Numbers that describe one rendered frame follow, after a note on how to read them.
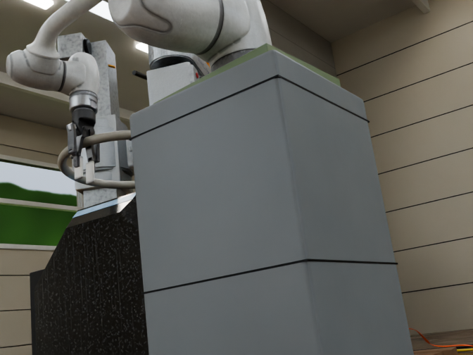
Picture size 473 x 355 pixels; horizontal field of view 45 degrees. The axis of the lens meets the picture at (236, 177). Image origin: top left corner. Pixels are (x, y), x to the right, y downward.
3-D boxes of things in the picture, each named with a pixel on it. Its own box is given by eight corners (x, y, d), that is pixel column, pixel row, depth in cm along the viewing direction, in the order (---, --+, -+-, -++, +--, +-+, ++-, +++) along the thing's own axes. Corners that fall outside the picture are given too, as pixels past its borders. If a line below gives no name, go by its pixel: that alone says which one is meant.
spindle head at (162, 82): (179, 177, 292) (171, 97, 304) (220, 170, 288) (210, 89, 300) (153, 159, 258) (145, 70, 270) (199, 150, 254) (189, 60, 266)
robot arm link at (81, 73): (93, 107, 193) (54, 100, 186) (92, 67, 199) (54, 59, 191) (105, 92, 185) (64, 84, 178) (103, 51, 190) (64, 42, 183)
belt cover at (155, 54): (199, 132, 358) (196, 107, 362) (238, 124, 353) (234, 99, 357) (140, 70, 267) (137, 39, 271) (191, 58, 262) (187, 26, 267)
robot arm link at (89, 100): (103, 98, 188) (103, 114, 186) (82, 106, 192) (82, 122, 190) (84, 87, 180) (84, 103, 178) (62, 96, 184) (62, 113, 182)
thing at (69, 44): (51, 63, 329) (50, 39, 333) (76, 72, 344) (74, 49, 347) (74, 49, 318) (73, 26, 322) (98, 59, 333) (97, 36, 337)
